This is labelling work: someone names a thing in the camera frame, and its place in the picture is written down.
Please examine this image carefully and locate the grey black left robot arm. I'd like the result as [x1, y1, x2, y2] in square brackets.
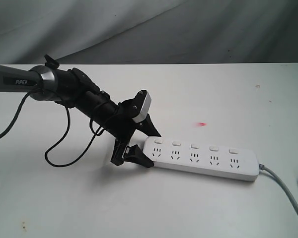
[0, 55, 160, 168]

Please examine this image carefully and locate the grey power cable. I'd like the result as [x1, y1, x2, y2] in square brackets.
[257, 163, 298, 228]

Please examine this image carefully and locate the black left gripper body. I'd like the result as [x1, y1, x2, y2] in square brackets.
[105, 99, 136, 166]

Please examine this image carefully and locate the grey wrinkled backdrop cloth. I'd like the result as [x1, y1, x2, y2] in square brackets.
[0, 0, 298, 64]

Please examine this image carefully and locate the white five-outlet power strip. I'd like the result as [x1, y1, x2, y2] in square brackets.
[143, 136, 259, 182]

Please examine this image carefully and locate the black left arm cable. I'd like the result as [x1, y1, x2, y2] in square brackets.
[0, 91, 120, 168]

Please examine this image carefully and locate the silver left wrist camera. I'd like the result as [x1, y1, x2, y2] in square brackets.
[131, 90, 151, 123]

